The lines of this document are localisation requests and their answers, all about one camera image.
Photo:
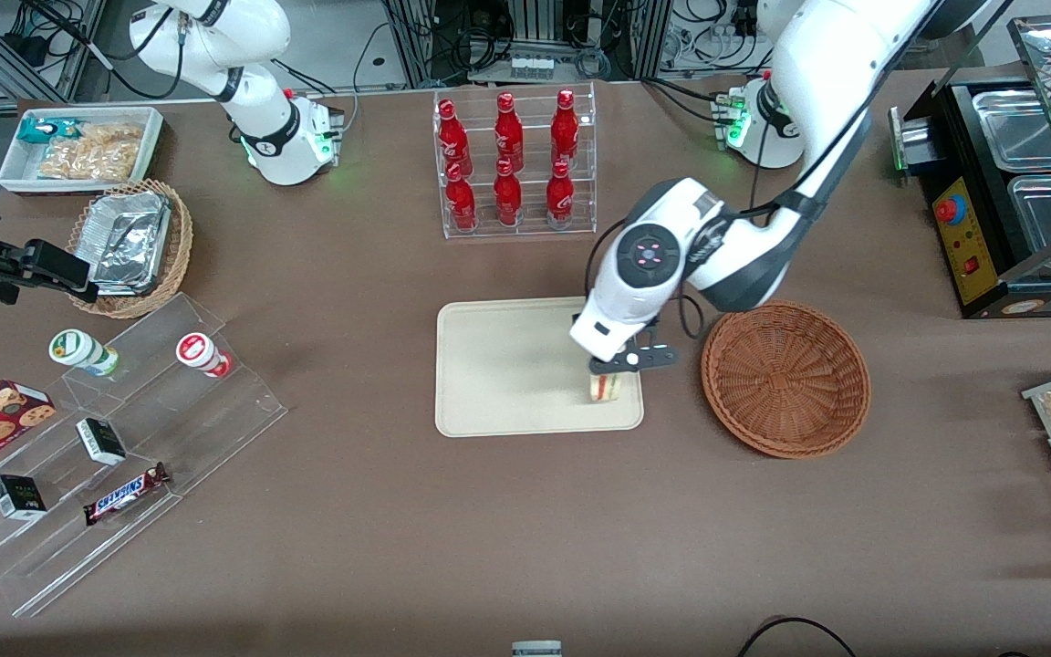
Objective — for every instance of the triangle sandwich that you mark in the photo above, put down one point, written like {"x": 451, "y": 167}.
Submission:
{"x": 605, "y": 387}

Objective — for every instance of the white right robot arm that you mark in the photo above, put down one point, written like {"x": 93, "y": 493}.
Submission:
{"x": 252, "y": 36}

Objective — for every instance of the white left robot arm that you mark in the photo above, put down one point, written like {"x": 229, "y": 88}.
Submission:
{"x": 817, "y": 55}

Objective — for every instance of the beige plastic tray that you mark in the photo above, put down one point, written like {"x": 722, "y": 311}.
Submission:
{"x": 507, "y": 365}

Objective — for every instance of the brown wicker basket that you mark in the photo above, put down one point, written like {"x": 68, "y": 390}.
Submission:
{"x": 785, "y": 379}

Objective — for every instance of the light wicker basket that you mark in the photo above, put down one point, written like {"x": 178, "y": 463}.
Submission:
{"x": 181, "y": 246}

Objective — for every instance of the green-lid yogurt cup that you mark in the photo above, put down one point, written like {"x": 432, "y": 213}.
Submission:
{"x": 74, "y": 349}

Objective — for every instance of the white plastic bin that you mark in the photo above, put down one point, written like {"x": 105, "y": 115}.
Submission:
{"x": 15, "y": 173}

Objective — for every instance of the aluminium foil container stack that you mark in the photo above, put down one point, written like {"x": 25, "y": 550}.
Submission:
{"x": 129, "y": 242}

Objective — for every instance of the clear bag of chips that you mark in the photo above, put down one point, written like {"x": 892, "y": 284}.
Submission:
{"x": 115, "y": 137}
{"x": 78, "y": 164}

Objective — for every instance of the teal snack packet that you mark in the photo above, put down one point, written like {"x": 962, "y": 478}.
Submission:
{"x": 46, "y": 130}

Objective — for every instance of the red cola bottle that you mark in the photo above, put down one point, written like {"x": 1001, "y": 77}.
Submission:
{"x": 507, "y": 199}
{"x": 509, "y": 135}
{"x": 452, "y": 141}
{"x": 462, "y": 201}
{"x": 560, "y": 197}
{"x": 565, "y": 132}

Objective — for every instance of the small black carton box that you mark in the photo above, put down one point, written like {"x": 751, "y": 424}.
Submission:
{"x": 19, "y": 497}
{"x": 101, "y": 441}

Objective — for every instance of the red-lid yogurt cup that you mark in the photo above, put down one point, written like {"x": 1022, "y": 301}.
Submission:
{"x": 197, "y": 350}

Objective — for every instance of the clear acrylic bottle rack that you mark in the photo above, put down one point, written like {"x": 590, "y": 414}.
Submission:
{"x": 580, "y": 164}

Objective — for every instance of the clear acrylic stepped shelf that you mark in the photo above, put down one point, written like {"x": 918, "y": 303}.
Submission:
{"x": 170, "y": 429}

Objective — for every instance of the Snickers chocolate bar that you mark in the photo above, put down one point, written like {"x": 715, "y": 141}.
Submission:
{"x": 127, "y": 494}

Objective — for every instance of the small white grey device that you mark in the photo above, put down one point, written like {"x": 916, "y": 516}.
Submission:
{"x": 536, "y": 650}

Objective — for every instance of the white power strip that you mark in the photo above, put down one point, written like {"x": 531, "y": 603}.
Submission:
{"x": 531, "y": 66}

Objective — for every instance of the black food warmer appliance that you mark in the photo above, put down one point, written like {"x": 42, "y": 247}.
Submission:
{"x": 972, "y": 246}

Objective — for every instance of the aluminium equipment frame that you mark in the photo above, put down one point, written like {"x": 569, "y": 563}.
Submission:
{"x": 525, "y": 23}

